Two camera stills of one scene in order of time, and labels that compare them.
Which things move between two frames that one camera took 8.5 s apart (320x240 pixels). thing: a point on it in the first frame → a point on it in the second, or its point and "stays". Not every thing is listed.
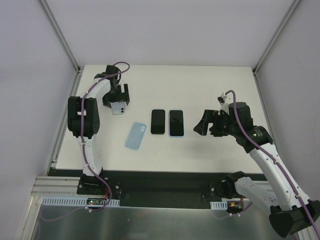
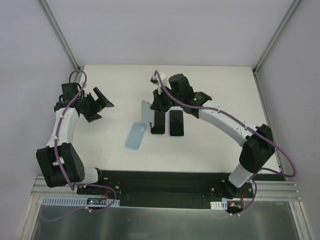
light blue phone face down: x=118 y=108 → x=148 y=115
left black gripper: x=116 y=98 → x=92 y=107
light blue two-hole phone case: x=136 y=136 stays
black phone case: x=158 y=121 stays
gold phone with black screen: x=176 y=121 stays
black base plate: x=153 y=188 stays
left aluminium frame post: x=61 y=35 stays
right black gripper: x=213 y=122 → x=159 y=104
